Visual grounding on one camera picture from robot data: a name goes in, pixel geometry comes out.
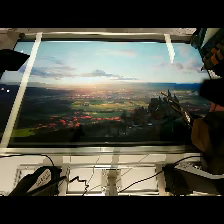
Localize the black cable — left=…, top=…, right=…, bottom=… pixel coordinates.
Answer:
left=0, top=153, right=56, bottom=169
left=65, top=175, right=98, bottom=197
left=117, top=155, right=202, bottom=194

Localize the silver frame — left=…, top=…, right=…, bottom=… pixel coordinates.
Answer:
left=0, top=143, right=224, bottom=197

